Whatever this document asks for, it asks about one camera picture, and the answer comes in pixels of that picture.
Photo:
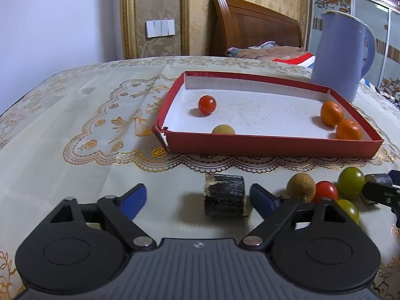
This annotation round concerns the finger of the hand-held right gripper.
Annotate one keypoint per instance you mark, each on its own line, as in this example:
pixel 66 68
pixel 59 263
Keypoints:
pixel 395 174
pixel 381 192

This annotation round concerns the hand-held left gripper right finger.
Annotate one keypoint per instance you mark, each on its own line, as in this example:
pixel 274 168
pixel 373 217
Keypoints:
pixel 261 200

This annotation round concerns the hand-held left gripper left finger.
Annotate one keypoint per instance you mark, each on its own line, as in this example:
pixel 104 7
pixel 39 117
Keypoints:
pixel 136 198

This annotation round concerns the green tomato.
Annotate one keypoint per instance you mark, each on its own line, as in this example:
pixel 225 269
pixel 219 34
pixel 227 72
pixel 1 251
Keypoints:
pixel 349 211
pixel 351 182

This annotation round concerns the dark bark log piece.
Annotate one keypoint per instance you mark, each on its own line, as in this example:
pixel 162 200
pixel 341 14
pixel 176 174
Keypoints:
pixel 225 195

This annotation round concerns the brown kiwi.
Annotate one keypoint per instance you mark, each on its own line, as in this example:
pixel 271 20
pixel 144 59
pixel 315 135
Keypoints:
pixel 300 187

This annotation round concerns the red cherry tomato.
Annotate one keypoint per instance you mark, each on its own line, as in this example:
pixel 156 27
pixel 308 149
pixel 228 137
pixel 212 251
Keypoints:
pixel 207 104
pixel 326 191

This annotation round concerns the orange mandarin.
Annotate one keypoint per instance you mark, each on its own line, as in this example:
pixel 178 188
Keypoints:
pixel 332 113
pixel 349 130

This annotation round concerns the yellow-brown longan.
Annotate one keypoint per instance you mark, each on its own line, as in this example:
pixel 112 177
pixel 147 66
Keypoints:
pixel 223 130

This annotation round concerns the red cardboard box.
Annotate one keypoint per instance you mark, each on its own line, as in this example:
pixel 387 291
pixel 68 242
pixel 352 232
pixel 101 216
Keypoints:
pixel 265 109

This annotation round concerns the dark floral cloth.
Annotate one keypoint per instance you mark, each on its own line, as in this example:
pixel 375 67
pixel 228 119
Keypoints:
pixel 394 98

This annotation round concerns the cream gold-patterned tablecloth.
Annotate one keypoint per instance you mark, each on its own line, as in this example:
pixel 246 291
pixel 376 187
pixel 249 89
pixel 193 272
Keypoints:
pixel 78 115

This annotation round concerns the blue electric kettle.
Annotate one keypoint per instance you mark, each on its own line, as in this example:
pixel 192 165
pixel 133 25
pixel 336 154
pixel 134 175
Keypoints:
pixel 337 53

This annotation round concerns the striped colourful blanket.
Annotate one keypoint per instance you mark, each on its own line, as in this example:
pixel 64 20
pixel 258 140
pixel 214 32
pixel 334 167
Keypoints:
pixel 297 60

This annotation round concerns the brown blanket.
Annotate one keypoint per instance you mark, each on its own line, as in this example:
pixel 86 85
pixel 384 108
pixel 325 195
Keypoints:
pixel 265 52

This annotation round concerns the brown wooden bed headboard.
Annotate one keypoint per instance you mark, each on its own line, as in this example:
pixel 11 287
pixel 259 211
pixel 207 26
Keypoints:
pixel 250 22

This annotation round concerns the white wall light switch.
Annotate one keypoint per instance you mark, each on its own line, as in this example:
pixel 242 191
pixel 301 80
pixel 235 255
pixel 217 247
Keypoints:
pixel 160 28

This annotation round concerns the gold wall moulding frame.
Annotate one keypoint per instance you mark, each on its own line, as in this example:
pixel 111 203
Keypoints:
pixel 128 22

